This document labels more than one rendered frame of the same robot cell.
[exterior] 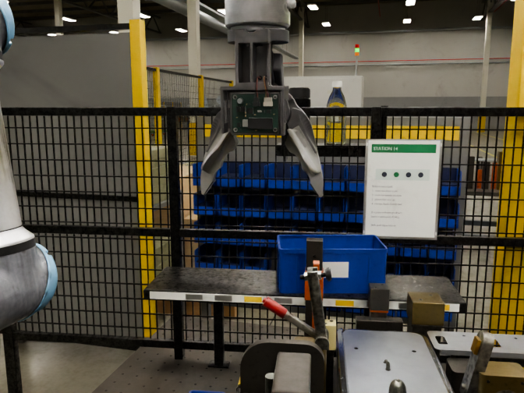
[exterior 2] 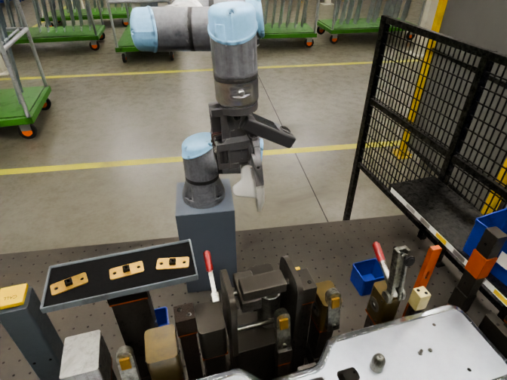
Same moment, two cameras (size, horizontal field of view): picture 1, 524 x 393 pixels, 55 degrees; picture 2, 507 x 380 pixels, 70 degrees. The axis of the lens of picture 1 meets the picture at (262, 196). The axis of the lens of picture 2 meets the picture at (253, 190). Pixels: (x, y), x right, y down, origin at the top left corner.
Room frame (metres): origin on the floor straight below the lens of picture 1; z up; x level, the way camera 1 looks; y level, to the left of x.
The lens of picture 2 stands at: (0.40, -0.57, 1.88)
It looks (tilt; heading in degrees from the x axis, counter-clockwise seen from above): 36 degrees down; 67
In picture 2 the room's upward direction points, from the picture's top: straight up
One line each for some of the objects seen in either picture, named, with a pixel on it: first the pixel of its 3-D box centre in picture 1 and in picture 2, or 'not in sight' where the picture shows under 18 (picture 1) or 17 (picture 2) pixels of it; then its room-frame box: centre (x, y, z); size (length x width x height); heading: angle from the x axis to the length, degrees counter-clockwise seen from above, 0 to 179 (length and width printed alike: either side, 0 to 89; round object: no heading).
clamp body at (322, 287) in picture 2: not in sight; (318, 328); (0.83, -0.04, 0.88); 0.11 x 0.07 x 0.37; 84
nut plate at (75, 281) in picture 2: not in sight; (69, 282); (0.20, 0.15, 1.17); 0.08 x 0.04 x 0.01; 8
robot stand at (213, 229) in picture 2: not in sight; (207, 236); (0.63, 0.46, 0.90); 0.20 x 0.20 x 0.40; 76
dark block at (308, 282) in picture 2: not in sight; (297, 325); (0.77, -0.03, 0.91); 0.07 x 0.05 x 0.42; 84
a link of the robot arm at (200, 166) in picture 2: not in sight; (202, 155); (0.64, 0.46, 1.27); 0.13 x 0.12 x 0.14; 159
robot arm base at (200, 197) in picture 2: not in sight; (203, 184); (0.63, 0.46, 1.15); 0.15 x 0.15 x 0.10
